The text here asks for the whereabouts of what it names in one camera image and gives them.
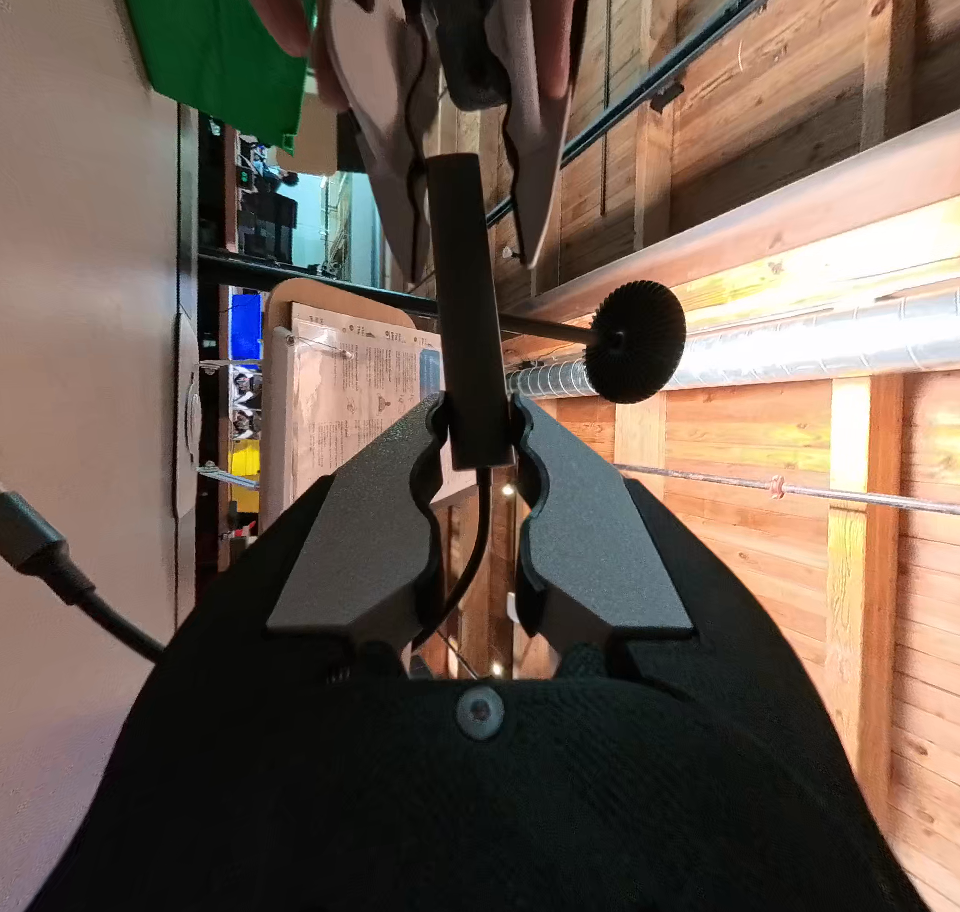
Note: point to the grey USB hub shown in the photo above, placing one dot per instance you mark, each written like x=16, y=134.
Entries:
x=465, y=290

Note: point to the small blue crate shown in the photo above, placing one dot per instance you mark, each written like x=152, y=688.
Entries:
x=246, y=327

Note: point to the green plastic bin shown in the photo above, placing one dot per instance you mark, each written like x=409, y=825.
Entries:
x=202, y=42

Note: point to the silver ventilation duct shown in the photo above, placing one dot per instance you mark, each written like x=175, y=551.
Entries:
x=825, y=338

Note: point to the black pleated round lamp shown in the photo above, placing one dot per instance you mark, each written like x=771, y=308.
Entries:
x=637, y=342

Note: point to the black metal pole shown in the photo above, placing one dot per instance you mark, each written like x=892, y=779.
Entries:
x=300, y=278

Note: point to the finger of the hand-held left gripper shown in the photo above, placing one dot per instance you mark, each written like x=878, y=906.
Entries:
x=540, y=102
x=367, y=65

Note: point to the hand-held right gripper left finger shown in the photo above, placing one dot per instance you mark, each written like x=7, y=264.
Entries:
x=352, y=545

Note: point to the grey desk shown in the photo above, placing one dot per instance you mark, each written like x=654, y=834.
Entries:
x=75, y=252

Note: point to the small yellow crate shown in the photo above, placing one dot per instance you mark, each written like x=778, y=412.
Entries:
x=244, y=470

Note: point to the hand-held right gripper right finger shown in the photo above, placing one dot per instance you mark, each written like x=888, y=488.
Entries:
x=600, y=552

